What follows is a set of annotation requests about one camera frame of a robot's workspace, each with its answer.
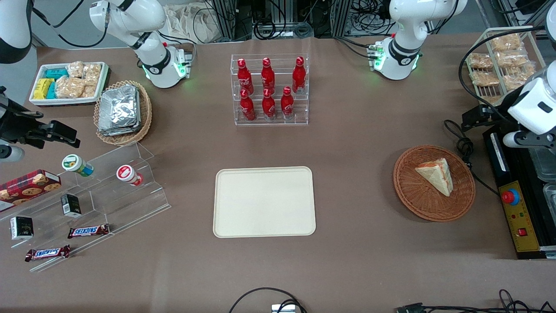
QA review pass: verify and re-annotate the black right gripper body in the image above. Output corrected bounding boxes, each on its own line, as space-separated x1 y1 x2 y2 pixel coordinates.
0 98 55 149

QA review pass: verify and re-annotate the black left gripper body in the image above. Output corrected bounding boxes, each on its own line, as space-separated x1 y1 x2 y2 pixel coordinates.
477 103 518 132

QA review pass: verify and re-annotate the triangular sandwich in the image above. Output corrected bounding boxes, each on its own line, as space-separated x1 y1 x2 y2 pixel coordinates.
414 158 454 197

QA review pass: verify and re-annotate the white rectangular snack tray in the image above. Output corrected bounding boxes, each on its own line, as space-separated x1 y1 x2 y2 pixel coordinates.
29 62 109 107

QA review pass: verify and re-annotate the oval light wicker basket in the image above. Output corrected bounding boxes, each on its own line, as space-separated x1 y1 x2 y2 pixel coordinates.
93 80 153 146

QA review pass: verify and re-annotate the round brown wicker basket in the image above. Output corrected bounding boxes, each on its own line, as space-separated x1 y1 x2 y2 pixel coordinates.
393 145 476 223

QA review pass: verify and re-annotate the cream rectangular serving tray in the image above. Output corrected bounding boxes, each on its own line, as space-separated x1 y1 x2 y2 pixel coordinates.
212 166 317 239

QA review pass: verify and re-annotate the green lid yogurt cup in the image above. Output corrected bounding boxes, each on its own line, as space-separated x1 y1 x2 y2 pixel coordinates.
62 154 94 177

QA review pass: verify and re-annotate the yellow snack packet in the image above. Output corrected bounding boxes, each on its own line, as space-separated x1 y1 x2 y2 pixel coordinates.
33 78 55 100

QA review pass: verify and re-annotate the silver foil pack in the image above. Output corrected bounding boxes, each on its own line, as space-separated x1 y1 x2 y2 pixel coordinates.
99 84 139 131
98 87 142 137

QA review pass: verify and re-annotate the red tartan cookie box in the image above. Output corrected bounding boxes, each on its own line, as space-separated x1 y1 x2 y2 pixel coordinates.
0 169 62 213

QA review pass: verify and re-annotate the small black box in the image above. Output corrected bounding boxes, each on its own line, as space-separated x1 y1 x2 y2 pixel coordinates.
10 216 34 241
60 193 82 218

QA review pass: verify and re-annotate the red lid yogurt cup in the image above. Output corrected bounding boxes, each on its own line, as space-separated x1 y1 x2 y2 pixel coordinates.
116 165 144 187

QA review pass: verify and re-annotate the clear plastic container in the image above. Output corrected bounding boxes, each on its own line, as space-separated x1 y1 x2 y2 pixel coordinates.
530 146 556 182
543 183 556 213

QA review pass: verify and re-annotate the clear acrylic stepped display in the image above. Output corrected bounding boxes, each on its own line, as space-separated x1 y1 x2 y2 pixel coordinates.
0 141 172 273

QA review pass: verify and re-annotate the black base unit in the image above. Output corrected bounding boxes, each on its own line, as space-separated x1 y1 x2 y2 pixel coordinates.
483 126 556 260

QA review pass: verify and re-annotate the snickers chocolate bar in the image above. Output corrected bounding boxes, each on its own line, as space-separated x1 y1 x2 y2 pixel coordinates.
25 245 71 262
67 224 110 239

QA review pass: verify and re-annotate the yellow control panel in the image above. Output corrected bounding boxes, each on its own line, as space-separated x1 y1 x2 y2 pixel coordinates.
498 180 541 253

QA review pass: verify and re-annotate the beige cloth bag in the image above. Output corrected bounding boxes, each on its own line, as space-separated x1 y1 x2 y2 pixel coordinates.
163 3 220 44

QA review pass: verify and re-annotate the red cola bottle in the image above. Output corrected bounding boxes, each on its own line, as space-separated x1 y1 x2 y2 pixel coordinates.
261 57 276 93
237 58 254 94
240 89 256 122
292 56 306 94
281 86 295 120
261 88 276 121

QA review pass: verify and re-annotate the clear acrylic bottle rack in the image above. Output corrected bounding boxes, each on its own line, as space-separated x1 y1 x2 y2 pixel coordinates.
231 53 310 127

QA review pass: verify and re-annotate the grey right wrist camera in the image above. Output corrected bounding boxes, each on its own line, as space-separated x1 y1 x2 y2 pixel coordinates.
0 145 25 163

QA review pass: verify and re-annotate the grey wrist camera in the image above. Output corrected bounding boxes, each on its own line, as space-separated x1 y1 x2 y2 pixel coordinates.
0 145 25 163
503 130 556 153

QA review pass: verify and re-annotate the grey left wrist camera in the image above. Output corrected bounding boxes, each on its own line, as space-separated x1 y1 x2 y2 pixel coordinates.
503 130 556 153

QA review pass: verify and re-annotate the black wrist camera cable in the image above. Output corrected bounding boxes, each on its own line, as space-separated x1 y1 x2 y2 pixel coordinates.
459 26 547 114

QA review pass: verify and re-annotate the cream wire rack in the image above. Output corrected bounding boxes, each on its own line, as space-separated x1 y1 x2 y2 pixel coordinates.
467 26 547 105

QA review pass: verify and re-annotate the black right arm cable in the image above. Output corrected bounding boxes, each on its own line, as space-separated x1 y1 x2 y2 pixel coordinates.
31 0 110 49

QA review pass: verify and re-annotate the black cable with connector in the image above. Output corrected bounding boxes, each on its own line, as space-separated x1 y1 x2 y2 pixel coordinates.
396 289 556 313

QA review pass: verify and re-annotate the black looped cable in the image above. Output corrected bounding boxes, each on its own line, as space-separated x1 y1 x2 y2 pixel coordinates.
229 287 308 313

